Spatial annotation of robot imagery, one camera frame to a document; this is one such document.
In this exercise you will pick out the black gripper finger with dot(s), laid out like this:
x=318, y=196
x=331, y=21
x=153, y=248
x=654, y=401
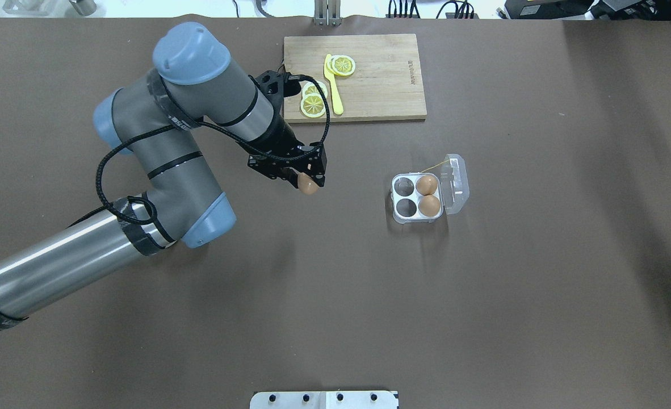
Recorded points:
x=318, y=180
x=290, y=175

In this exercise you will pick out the lemon slice near knife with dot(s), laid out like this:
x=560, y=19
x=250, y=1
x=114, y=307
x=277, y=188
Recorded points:
x=313, y=105

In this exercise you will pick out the yellow plastic knife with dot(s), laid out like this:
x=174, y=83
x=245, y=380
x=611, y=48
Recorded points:
x=334, y=93

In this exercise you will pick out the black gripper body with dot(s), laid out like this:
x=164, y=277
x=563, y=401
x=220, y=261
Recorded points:
x=275, y=140

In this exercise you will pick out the clear plastic egg box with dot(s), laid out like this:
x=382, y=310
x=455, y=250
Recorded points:
x=453, y=191

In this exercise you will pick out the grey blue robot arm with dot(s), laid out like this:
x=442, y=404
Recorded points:
x=154, y=185

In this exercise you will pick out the brown egg from bowl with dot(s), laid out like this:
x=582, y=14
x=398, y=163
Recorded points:
x=307, y=184

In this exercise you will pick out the lemon slice top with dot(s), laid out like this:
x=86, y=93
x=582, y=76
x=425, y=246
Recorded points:
x=341, y=65

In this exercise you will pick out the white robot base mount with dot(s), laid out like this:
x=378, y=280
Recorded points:
x=326, y=399

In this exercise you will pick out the wooden cutting board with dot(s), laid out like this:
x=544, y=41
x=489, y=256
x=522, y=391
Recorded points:
x=387, y=83

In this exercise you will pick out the brown egg in box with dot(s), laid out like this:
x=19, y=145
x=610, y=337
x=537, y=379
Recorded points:
x=430, y=206
x=427, y=184

